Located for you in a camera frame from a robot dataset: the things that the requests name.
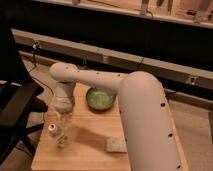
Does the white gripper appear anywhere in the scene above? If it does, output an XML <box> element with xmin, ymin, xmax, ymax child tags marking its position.
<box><xmin>55</xmin><ymin>97</ymin><xmax>75</xmax><ymax>141</ymax></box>

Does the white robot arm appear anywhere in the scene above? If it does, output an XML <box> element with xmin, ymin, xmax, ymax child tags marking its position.
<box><xmin>50</xmin><ymin>62</ymin><xmax>183</xmax><ymax>171</ymax></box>

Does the clear plastic bottle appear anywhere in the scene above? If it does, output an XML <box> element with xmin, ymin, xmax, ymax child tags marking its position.
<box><xmin>48</xmin><ymin>124</ymin><xmax>68</xmax><ymax>148</ymax></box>

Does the green bowl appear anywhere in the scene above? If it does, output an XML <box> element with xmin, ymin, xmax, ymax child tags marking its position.
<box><xmin>86</xmin><ymin>88</ymin><xmax>116</xmax><ymax>111</ymax></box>

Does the black office chair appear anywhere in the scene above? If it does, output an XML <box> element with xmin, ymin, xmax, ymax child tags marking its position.
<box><xmin>0</xmin><ymin>1</ymin><xmax>48</xmax><ymax>165</ymax></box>

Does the tan square sponge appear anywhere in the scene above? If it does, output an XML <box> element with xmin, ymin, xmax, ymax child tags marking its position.
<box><xmin>106</xmin><ymin>138</ymin><xmax>127</xmax><ymax>153</ymax></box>

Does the black cable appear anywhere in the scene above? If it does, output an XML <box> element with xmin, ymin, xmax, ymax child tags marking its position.
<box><xmin>20</xmin><ymin>41</ymin><xmax>57</xmax><ymax>98</ymax></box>

